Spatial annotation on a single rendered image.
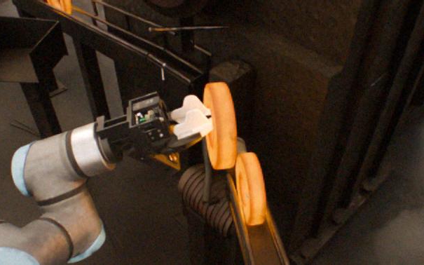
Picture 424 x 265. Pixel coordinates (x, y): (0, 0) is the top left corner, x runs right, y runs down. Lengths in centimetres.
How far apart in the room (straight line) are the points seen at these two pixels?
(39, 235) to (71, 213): 8
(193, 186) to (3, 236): 58
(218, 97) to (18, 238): 38
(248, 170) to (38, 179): 39
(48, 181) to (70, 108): 156
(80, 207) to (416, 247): 137
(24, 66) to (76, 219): 89
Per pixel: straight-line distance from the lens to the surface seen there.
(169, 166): 76
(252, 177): 82
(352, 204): 175
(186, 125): 70
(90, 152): 71
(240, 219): 87
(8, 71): 156
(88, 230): 77
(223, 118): 66
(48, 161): 74
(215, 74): 104
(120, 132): 70
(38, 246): 69
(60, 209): 76
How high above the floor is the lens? 141
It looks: 44 degrees down
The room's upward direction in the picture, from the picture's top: straight up
